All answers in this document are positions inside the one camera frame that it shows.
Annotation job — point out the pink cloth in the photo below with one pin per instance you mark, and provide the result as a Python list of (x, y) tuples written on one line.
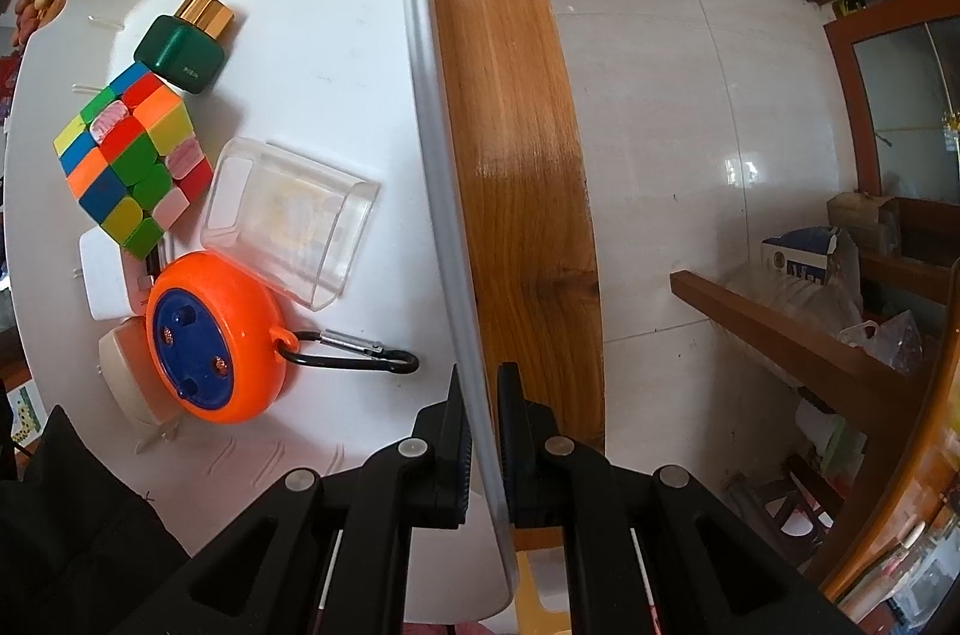
[(446, 629)]

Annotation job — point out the black cloth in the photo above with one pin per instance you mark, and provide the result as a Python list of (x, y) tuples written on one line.
[(75, 530)]

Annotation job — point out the colourful wall poster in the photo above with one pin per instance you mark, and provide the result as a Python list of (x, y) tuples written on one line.
[(24, 417)]

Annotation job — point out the green bottle with gold cap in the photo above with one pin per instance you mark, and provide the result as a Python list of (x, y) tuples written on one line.
[(180, 50)]

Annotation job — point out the pale pink case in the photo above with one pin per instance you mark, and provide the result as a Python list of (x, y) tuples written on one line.
[(124, 372)]

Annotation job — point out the clear plastic card box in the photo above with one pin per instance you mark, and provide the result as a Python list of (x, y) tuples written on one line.
[(289, 219)]

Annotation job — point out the wooden side shelf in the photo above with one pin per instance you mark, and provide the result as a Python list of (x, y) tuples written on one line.
[(787, 335)]

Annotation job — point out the wooden glass cabinet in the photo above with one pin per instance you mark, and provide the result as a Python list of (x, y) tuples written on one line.
[(900, 95)]

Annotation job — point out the clear plastic bag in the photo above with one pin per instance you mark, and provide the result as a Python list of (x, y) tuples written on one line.
[(889, 339)]

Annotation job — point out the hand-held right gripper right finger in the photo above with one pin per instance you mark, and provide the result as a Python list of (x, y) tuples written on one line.
[(514, 455)]

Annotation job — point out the colourful puzzle cube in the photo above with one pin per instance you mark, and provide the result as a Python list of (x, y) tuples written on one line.
[(124, 155)]

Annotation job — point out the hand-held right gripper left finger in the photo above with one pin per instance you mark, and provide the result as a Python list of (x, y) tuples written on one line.
[(461, 455)]

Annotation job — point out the white plug charger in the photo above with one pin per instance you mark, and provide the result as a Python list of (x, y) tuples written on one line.
[(105, 286)]

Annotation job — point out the white plastic tray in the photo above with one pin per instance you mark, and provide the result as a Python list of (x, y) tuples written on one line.
[(322, 42)]

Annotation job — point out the brown cardboard box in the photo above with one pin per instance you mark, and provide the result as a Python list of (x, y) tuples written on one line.
[(862, 213)]

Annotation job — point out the blue and white carton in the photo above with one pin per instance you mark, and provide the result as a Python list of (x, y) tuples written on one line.
[(806, 260)]

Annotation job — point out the orange round case with carabiner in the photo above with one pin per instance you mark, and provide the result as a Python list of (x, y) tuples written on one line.
[(217, 335)]

